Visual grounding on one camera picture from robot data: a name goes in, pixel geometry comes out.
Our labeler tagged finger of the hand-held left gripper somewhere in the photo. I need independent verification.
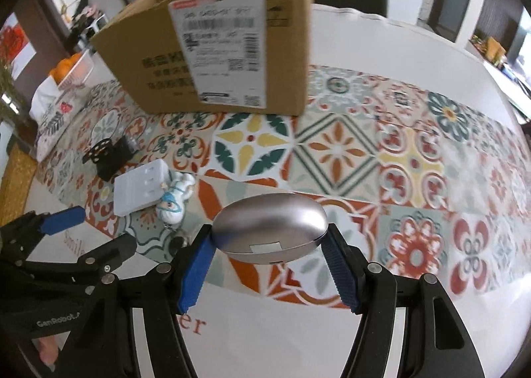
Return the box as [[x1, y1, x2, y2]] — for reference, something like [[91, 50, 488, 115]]
[[17, 233, 137, 279], [0, 206, 86, 262]]

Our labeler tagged white shoe rack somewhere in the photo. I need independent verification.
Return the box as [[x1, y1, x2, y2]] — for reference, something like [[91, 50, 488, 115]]
[[62, 0, 125, 42]]

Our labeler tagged yellow woven storage box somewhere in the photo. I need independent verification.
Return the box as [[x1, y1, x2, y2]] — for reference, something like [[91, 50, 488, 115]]
[[0, 145, 38, 221]]

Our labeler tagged yellow paper bag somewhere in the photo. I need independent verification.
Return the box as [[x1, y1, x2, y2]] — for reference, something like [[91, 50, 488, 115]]
[[485, 38, 507, 61]]

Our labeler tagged white fruit basket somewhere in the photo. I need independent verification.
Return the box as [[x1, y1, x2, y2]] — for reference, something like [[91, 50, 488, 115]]
[[50, 48, 94, 90]]

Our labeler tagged small black device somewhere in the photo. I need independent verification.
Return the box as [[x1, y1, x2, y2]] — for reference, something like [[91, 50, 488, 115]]
[[82, 136, 139, 181]]

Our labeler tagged brown entrance door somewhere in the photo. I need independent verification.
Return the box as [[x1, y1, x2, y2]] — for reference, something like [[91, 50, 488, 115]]
[[0, 0, 54, 84]]

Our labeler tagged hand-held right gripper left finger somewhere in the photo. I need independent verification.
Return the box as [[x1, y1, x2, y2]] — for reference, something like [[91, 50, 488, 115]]
[[70, 224, 216, 378]]

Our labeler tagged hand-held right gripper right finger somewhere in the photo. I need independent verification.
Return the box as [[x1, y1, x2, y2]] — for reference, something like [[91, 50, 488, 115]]
[[321, 224, 488, 378]]

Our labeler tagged person's left hand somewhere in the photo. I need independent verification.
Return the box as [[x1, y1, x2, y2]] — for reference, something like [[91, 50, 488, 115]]
[[39, 336, 71, 368]]

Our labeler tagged white television cabinet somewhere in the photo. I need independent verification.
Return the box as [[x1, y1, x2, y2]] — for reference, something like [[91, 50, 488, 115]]
[[469, 29, 531, 121]]

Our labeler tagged floral fabric tissue cover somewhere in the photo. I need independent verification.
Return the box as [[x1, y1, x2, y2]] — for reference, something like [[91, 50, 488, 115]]
[[29, 79, 100, 160]]

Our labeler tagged small white blue figurine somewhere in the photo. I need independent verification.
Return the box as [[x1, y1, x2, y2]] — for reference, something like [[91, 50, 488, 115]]
[[155, 172, 195, 227]]

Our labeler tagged silver oval case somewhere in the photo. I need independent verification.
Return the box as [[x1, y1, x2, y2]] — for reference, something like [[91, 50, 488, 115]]
[[211, 192, 328, 266]]

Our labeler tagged brown cardboard box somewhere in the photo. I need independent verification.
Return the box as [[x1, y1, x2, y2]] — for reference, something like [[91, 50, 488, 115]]
[[89, 0, 316, 117]]

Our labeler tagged tile pattern tablecloth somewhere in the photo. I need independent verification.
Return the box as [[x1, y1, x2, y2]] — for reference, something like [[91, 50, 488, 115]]
[[0, 2, 531, 378]]

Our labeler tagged red door hanging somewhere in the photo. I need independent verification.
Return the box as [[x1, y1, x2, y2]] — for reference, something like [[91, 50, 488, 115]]
[[0, 23, 32, 61]]

